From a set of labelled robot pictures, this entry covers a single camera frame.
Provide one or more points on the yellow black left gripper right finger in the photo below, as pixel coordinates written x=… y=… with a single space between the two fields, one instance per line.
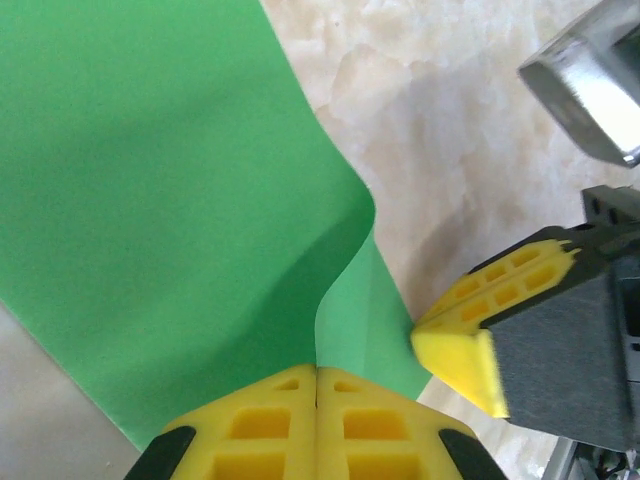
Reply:
x=375 y=430

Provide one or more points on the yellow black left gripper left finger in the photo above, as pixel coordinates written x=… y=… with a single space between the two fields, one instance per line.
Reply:
x=260 y=430

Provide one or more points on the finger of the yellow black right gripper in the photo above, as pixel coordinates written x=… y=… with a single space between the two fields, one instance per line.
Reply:
x=550 y=360
x=510 y=265

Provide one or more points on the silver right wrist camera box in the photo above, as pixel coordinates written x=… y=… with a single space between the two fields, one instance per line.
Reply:
x=590 y=85

